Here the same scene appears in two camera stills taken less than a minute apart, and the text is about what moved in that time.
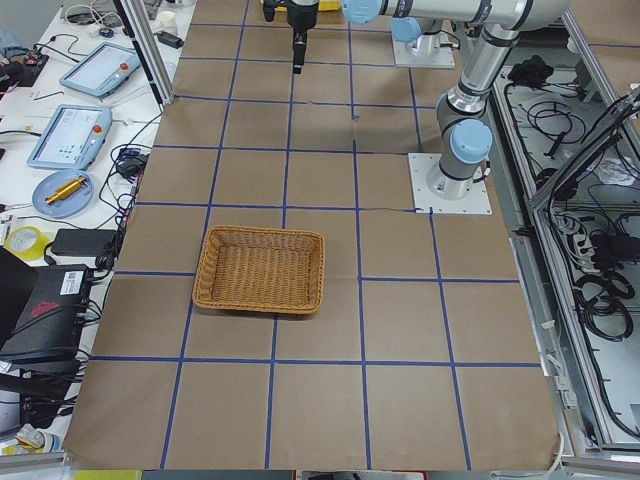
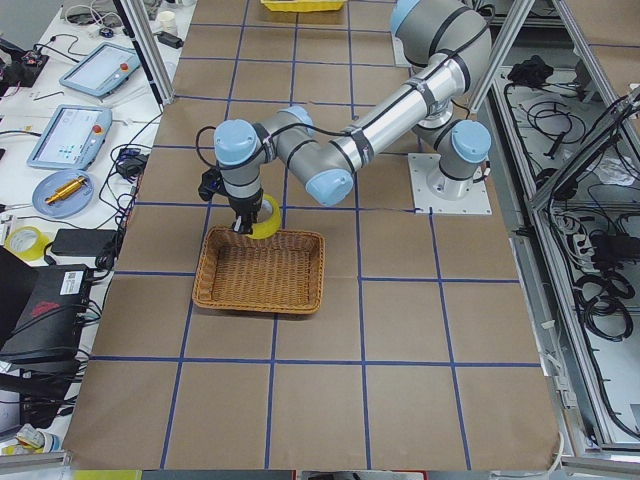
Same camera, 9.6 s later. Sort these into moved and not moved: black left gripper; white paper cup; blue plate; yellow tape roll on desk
Moved: black left gripper
Not moved: yellow tape roll on desk; white paper cup; blue plate
